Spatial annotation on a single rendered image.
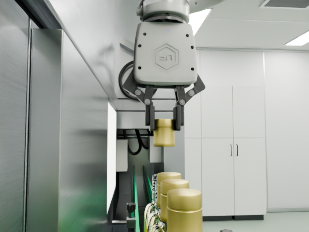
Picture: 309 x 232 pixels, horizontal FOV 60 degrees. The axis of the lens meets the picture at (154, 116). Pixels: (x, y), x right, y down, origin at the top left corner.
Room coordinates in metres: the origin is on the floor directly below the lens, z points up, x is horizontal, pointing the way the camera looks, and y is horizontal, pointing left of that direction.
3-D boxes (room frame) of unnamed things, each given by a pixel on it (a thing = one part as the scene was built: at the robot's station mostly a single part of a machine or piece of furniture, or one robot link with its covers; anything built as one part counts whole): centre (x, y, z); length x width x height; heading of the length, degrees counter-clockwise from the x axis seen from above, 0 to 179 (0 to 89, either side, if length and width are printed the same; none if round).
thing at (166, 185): (0.32, -0.02, 1.31); 0.04 x 0.04 x 0.04
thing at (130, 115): (1.76, 0.05, 1.86); 0.70 x 0.37 x 0.89; 5
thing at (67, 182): (0.70, 0.14, 1.32); 0.90 x 0.03 x 0.34; 5
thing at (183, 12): (0.44, -0.01, 1.58); 0.09 x 0.08 x 0.03; 95
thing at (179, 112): (0.44, -0.05, 1.43); 0.03 x 0.03 x 0.07; 5
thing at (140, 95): (0.43, 0.02, 1.43); 0.03 x 0.03 x 0.07; 5
